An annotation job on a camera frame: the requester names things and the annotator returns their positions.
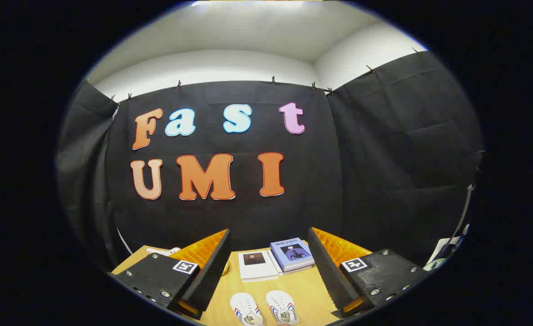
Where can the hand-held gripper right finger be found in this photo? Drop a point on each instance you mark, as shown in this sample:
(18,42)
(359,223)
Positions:
(327,271)

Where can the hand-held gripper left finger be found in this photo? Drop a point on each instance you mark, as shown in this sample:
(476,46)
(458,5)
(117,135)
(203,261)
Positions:
(212,271)

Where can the white shoe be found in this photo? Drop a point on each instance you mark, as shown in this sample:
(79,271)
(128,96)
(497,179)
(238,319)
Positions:
(280,304)
(243,308)

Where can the blue cover book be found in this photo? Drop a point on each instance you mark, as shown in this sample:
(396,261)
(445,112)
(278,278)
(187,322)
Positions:
(293,254)

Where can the white portrait cover book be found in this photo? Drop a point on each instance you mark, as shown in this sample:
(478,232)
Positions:
(257,267)

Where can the pink plush toy green shorts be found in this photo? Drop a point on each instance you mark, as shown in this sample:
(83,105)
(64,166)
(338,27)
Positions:
(162,251)

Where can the black metal stand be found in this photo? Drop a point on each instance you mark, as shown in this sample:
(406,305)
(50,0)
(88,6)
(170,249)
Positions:
(463,217)

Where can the row of black clips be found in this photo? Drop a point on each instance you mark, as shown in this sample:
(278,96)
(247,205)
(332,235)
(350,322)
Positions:
(273,80)

